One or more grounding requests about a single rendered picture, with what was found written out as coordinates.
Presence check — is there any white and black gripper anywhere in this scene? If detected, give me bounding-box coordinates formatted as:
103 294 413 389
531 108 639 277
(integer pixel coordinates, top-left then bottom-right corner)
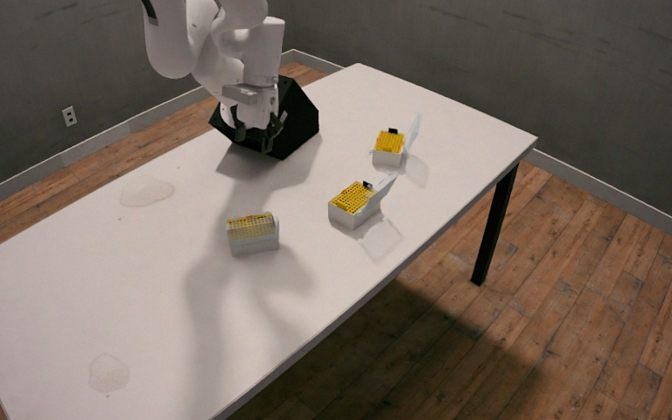
230 85 284 154

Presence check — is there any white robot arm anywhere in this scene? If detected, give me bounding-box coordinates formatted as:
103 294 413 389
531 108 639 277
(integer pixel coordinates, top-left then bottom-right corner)
141 0 285 129

